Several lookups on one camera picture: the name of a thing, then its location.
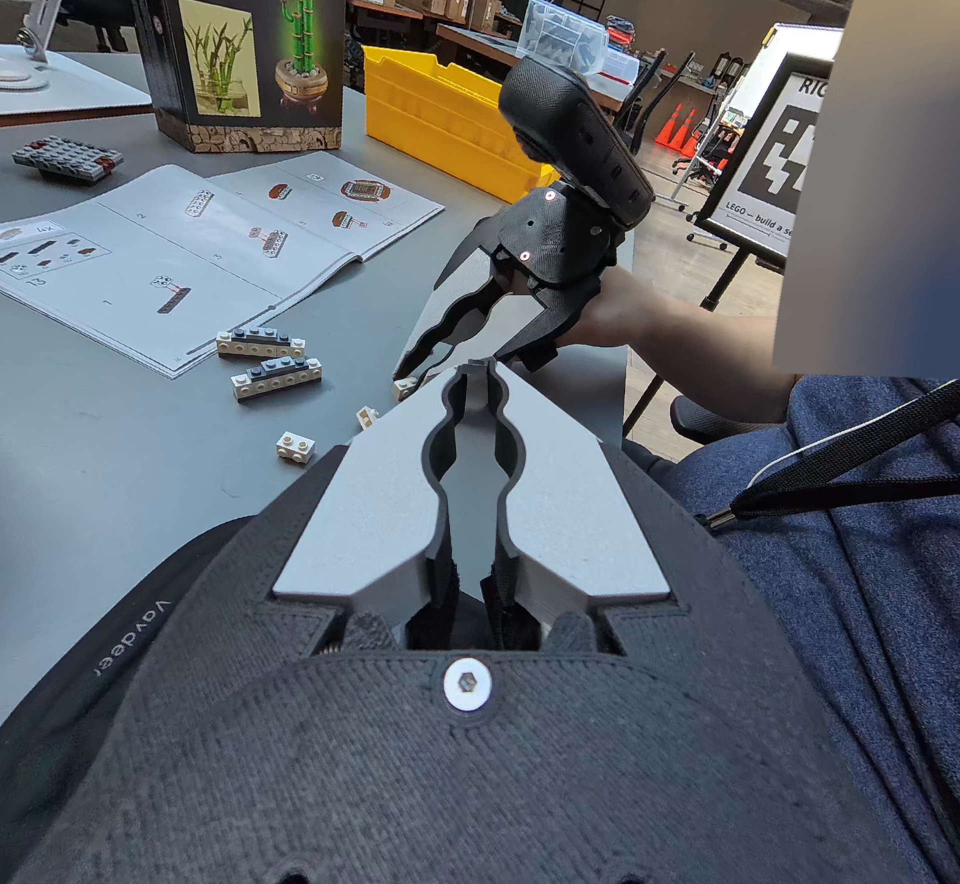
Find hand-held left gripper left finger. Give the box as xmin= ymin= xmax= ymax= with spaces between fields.
xmin=271 ymin=365 xmax=463 ymax=650

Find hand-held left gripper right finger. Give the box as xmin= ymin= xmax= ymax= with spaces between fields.
xmin=487 ymin=360 xmax=672 ymax=650

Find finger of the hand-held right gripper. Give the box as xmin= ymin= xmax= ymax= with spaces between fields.
xmin=418 ymin=291 xmax=554 ymax=384
xmin=391 ymin=252 xmax=520 ymax=386

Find white lego beam grey plates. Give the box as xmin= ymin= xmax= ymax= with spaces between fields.
xmin=216 ymin=327 xmax=307 ymax=360
xmin=231 ymin=356 xmax=324 ymax=403

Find person's right forearm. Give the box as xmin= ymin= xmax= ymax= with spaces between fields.
xmin=652 ymin=291 xmax=800 ymax=426

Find lego instruction booklet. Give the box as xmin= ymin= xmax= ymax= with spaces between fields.
xmin=0 ymin=151 xmax=445 ymax=380

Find black bamboo lego box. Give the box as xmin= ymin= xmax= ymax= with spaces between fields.
xmin=111 ymin=0 xmax=350 ymax=154

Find grey lego base assembly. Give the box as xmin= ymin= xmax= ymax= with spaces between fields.
xmin=11 ymin=135 xmax=125 ymax=186

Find person's right hand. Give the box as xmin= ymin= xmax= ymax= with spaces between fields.
xmin=558 ymin=271 xmax=670 ymax=349

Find black mesh chair armrest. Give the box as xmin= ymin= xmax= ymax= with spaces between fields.
xmin=669 ymin=395 xmax=798 ymax=448

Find yellow plastic bin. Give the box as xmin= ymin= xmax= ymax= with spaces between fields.
xmin=362 ymin=44 xmax=560 ymax=204

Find clear plastic storage box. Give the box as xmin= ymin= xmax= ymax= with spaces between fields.
xmin=516 ymin=0 xmax=610 ymax=73

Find black framed marker sign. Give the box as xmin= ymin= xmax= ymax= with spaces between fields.
xmin=693 ymin=51 xmax=837 ymax=311

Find black padded wrist rest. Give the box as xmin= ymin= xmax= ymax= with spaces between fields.
xmin=0 ymin=515 xmax=260 ymax=788

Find person's navy sweatshirt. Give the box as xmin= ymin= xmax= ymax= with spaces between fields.
xmin=648 ymin=374 xmax=960 ymax=884

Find black lanyard strap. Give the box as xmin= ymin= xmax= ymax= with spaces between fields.
xmin=693 ymin=380 xmax=960 ymax=533

